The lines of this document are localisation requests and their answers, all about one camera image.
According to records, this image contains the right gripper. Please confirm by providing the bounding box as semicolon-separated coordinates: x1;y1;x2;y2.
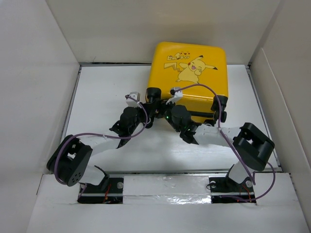
143;98;181;133

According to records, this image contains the yellow hard-shell suitcase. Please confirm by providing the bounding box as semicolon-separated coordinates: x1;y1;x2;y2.
147;42;228;125

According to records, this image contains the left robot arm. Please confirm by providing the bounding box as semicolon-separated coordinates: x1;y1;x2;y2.
46;100;160;193

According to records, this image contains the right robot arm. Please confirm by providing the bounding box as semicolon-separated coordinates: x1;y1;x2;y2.
158;102;275;191

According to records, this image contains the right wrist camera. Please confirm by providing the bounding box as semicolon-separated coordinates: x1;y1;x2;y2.
166;87;183;105

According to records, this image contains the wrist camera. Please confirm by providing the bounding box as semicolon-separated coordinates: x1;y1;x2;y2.
125;92;140;108
166;87;183;105

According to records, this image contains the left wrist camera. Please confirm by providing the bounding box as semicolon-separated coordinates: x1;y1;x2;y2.
125;92;140;108

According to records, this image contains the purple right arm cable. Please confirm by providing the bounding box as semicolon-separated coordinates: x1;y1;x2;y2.
171;84;276;202

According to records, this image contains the metal base rail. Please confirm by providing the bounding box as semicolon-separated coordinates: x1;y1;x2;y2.
78;174;255;205

